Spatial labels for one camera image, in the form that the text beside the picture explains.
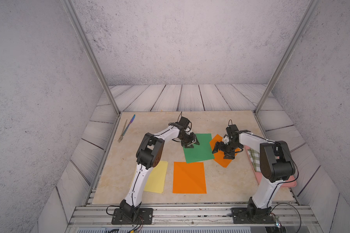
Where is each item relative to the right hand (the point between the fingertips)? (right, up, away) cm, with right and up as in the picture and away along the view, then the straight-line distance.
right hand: (219, 153), depth 94 cm
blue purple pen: (-63, +20, +21) cm, 70 cm away
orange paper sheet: (0, +8, +11) cm, 14 cm away
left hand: (-12, +5, +4) cm, 13 cm away
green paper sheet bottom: (-10, 0, +6) cm, 11 cm away
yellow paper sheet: (-39, -16, -5) cm, 43 cm away
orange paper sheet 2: (-20, -13, -7) cm, 25 cm away
